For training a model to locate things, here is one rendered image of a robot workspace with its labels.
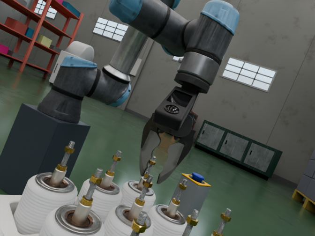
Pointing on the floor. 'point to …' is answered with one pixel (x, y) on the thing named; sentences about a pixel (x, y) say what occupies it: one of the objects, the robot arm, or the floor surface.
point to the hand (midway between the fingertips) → (151, 174)
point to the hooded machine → (82, 52)
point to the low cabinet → (237, 150)
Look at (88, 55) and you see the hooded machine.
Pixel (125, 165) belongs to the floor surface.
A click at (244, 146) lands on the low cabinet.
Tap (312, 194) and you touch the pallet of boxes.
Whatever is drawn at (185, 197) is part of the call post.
